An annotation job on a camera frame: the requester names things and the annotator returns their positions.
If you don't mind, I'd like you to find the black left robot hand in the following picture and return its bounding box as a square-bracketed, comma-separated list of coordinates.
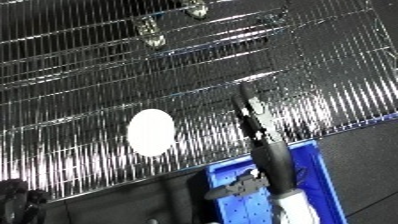
[0, 178, 54, 224]

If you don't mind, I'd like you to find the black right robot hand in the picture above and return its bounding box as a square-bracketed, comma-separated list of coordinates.
[202, 81, 299, 201]

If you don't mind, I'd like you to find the white paper cup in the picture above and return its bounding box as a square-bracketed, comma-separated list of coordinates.
[124, 108, 178, 158]

